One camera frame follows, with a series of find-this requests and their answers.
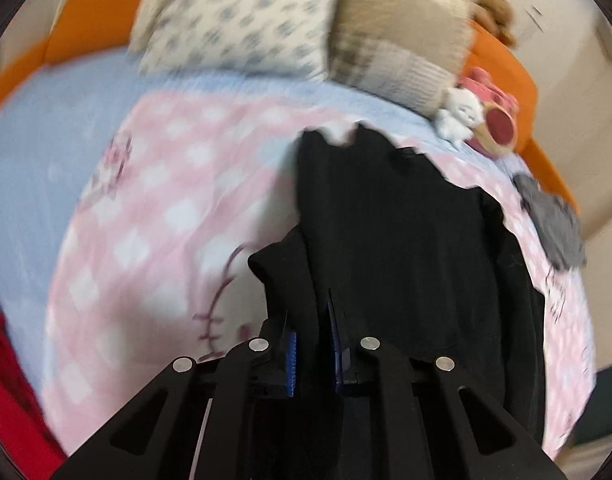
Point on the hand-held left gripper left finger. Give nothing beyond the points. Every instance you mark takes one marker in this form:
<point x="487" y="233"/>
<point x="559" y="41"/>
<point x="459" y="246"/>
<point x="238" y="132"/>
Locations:
<point x="291" y="365"/>

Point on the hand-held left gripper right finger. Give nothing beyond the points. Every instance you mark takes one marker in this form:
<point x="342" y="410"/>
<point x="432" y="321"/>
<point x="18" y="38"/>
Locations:
<point x="342" y="365"/>

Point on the black jacket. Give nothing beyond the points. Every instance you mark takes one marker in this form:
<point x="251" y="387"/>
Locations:
<point x="385" y="235"/>

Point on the pink checked blanket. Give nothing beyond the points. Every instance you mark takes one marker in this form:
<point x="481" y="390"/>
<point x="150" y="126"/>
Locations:
<point x="161" y="210"/>

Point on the grey garment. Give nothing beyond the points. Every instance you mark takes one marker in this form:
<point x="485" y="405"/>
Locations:
<point x="553" y="225"/>

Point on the white lamb plush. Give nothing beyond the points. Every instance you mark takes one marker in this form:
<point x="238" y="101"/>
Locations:
<point x="458" y="112"/>

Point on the red garment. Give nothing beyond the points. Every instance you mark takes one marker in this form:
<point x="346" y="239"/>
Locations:
<point x="11" y="400"/>

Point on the pink bear plush cushion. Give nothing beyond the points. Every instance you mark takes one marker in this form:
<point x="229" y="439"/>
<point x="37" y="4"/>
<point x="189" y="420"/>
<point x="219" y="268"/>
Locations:
<point x="500" y="127"/>

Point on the light blue bed sheet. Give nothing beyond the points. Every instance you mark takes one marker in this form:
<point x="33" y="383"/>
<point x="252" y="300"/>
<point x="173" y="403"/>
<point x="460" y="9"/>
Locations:
<point x="61" y="125"/>

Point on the beige patchwork pillow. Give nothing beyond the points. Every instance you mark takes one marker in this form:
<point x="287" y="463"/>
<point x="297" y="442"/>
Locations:
<point x="395" y="35"/>

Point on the floral white pillow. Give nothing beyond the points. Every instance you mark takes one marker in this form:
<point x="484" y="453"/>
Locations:
<point x="236" y="20"/>

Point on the white wardrobe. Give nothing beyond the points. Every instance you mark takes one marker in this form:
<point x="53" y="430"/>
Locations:
<point x="600" y="110"/>

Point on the brown teddy bear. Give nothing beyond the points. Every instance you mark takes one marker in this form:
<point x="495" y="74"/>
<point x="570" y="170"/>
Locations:
<point x="498" y="10"/>

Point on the orange bed frame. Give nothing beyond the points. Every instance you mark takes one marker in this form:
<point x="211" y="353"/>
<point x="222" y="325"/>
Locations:
<point x="101" y="0"/>

